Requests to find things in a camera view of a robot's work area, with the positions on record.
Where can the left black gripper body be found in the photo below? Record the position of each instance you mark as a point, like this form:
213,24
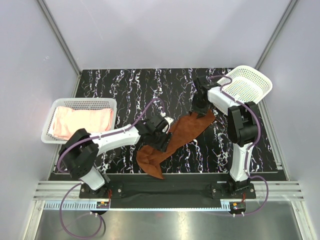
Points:
160,140

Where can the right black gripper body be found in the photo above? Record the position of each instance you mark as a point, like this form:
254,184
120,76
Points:
199,106

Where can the brown towel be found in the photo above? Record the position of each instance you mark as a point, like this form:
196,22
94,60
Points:
185,130

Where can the pink towel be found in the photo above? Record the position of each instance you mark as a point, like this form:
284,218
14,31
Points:
67,121

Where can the white towel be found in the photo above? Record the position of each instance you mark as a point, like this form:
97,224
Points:
51,132

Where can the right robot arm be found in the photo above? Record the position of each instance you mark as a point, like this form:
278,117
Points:
243,127

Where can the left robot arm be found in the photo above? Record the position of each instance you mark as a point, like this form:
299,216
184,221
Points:
79,153

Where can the right white plastic basket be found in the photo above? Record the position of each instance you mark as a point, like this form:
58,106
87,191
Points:
248,84

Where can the white plastic basket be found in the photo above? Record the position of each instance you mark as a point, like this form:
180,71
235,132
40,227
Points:
248,84
81,103

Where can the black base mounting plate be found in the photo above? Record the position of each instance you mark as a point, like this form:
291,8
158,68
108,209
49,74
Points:
214,185

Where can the left small circuit board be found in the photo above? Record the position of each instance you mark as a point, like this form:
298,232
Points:
103,205

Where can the small circuit board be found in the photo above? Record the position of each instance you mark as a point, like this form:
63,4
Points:
238,205
103,205

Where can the left white plastic basket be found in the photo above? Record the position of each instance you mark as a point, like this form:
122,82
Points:
81,103

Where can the right small circuit board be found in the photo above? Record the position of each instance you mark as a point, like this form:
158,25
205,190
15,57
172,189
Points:
238,205

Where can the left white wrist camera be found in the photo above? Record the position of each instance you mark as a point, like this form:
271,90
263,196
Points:
167,122

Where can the right aluminium frame post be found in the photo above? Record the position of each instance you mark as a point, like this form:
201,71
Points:
276,32

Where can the aluminium frame post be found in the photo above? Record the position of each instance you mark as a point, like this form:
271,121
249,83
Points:
58,35
276,32

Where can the white slotted cable duct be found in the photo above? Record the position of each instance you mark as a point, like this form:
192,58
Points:
70,205

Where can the left aluminium frame post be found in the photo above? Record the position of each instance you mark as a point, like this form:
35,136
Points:
58,35

